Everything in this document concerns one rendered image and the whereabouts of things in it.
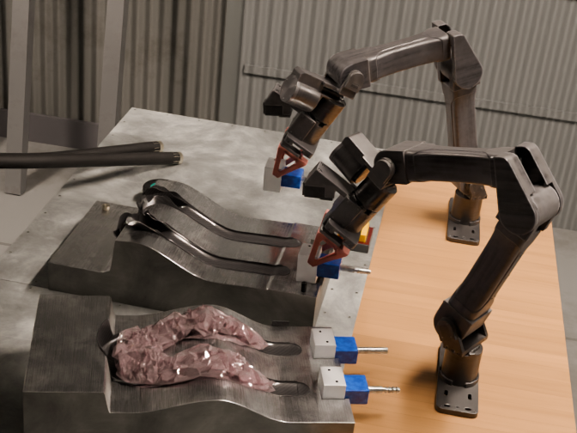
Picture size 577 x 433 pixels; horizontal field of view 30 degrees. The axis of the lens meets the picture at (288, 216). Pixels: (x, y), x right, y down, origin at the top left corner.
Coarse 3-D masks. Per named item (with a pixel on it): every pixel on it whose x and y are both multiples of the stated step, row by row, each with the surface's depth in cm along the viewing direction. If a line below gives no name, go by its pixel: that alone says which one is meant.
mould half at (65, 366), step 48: (48, 336) 169; (96, 336) 170; (288, 336) 185; (48, 384) 158; (96, 384) 160; (192, 384) 165; (48, 432) 161; (96, 432) 162; (144, 432) 163; (192, 432) 164; (240, 432) 165; (288, 432) 166; (336, 432) 167
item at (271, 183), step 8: (272, 160) 221; (264, 168) 218; (272, 168) 218; (280, 168) 218; (264, 176) 219; (272, 176) 219; (288, 176) 219; (296, 176) 218; (304, 176) 220; (264, 184) 220; (272, 184) 220; (280, 184) 219; (288, 184) 219; (296, 184) 219
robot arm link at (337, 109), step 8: (328, 88) 212; (320, 96) 208; (328, 96) 209; (336, 96) 211; (320, 104) 210; (328, 104) 209; (336, 104) 209; (344, 104) 211; (312, 112) 211; (320, 112) 210; (328, 112) 210; (336, 112) 210; (320, 120) 211; (328, 120) 211
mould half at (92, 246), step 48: (192, 192) 213; (96, 240) 206; (144, 240) 193; (192, 240) 201; (48, 288) 200; (96, 288) 198; (144, 288) 196; (192, 288) 194; (240, 288) 192; (288, 288) 192
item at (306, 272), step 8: (304, 248) 194; (320, 248) 195; (304, 256) 192; (320, 256) 195; (304, 264) 193; (328, 264) 192; (336, 264) 193; (296, 272) 194; (304, 272) 193; (312, 272) 193; (320, 272) 193; (328, 272) 193; (336, 272) 193; (352, 272) 194; (360, 272) 194; (368, 272) 193; (296, 280) 194; (304, 280) 194; (312, 280) 194
